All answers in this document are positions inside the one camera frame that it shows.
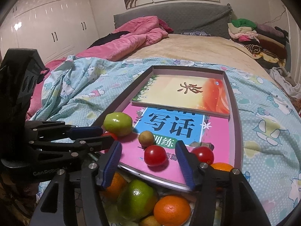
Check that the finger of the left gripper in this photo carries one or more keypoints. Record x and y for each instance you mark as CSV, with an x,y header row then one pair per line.
x,y
38,161
56,130

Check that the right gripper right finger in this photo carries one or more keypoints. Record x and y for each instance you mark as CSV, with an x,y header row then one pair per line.
x,y
240,205

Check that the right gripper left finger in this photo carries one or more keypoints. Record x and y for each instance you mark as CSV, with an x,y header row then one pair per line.
x,y
57,204

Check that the orange tangerine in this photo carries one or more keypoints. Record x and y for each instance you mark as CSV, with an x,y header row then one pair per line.
x,y
222,166
172,210
117,185

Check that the cherry tomato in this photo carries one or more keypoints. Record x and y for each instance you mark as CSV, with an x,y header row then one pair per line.
x,y
204,154
155,155
108,134

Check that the green mango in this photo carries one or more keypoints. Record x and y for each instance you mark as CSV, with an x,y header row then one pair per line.
x,y
136,200
118,123

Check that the brown longan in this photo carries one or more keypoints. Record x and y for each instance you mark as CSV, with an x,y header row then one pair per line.
x,y
146,138
149,221

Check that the blue hello kitty quilt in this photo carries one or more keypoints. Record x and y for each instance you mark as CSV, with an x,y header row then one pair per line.
x,y
78,90

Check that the white wardrobe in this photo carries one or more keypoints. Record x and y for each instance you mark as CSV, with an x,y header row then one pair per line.
x,y
56,28

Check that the pink workbook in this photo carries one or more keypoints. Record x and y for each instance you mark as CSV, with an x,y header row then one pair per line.
x,y
168,127

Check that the orange cream book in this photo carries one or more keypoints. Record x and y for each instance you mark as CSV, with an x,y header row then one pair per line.
x,y
188,93

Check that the pink quilt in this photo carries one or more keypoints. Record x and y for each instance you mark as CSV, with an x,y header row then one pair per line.
x,y
133,35

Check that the white crumpled cloth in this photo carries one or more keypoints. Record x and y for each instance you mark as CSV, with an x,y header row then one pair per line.
x,y
285,81

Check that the beige bed blanket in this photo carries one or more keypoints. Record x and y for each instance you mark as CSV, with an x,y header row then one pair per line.
x,y
214,50

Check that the pile of folded clothes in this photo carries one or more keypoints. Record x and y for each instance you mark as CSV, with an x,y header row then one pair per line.
x,y
267,45

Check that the grey headboard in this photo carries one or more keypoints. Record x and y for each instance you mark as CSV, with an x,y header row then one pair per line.
x,y
185,17

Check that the cream curtain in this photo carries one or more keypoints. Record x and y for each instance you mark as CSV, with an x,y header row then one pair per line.
x,y
294,39

